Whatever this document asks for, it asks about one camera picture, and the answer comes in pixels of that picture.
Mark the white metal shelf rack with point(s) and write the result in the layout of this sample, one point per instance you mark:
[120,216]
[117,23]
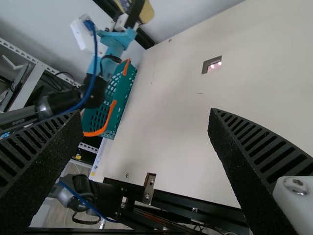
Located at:
[14,50]

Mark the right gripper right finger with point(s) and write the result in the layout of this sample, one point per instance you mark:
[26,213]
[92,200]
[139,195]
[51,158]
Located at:
[256,166]

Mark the gold rectangular tin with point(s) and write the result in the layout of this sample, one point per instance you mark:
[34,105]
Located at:
[148,12]

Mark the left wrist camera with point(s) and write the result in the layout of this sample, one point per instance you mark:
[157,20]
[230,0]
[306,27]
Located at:
[82,31]

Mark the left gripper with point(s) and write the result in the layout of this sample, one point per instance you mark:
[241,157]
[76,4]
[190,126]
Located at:
[115,42]

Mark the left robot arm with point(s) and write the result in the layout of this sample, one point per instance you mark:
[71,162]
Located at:
[61,100]

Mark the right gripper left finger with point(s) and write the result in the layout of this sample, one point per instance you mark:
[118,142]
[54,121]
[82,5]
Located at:
[36,156]

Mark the teal shopping basket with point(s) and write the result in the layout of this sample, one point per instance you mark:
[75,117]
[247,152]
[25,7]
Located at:
[122,83]

